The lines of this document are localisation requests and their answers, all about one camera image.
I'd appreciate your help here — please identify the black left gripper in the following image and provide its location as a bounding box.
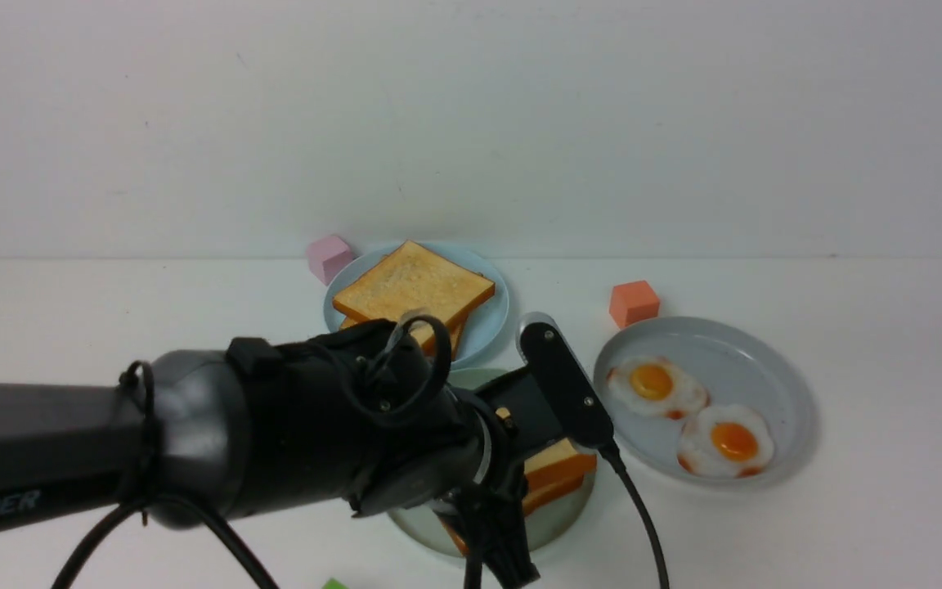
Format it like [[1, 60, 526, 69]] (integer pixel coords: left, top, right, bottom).
[[226, 320, 561, 588]]

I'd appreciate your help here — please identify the toast slice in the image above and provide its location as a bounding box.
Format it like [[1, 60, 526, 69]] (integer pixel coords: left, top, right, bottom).
[[338, 317, 468, 357], [332, 240, 495, 326], [438, 409, 599, 557]]

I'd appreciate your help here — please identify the fried egg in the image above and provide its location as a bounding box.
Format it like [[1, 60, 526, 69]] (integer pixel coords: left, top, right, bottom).
[[605, 357, 711, 420], [676, 405, 775, 479]]

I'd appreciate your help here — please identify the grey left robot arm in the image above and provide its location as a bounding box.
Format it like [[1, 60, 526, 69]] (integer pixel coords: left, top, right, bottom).
[[0, 320, 562, 588]]

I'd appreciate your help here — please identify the mint green centre plate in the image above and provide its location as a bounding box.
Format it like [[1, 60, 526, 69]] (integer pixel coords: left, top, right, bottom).
[[385, 366, 599, 560]]

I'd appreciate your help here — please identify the green block at edge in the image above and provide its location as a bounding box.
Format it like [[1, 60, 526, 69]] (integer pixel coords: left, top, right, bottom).
[[321, 578, 348, 589]]

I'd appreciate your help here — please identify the light blue bread plate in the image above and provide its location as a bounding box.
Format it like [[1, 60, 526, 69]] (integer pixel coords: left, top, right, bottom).
[[322, 241, 511, 370]]

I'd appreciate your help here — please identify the grey egg plate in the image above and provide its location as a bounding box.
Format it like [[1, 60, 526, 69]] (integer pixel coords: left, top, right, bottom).
[[594, 317, 818, 488]]

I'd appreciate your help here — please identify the orange cube block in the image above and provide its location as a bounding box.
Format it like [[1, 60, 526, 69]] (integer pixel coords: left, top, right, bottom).
[[609, 280, 662, 329]]

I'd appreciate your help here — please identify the pink cube block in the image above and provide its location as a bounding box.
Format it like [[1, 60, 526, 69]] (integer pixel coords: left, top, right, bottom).
[[304, 234, 356, 285]]

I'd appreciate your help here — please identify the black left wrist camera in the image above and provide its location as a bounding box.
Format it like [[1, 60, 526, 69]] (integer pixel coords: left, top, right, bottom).
[[517, 312, 618, 461]]

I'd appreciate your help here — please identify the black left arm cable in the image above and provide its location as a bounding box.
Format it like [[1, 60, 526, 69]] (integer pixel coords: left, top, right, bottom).
[[50, 314, 537, 589]]

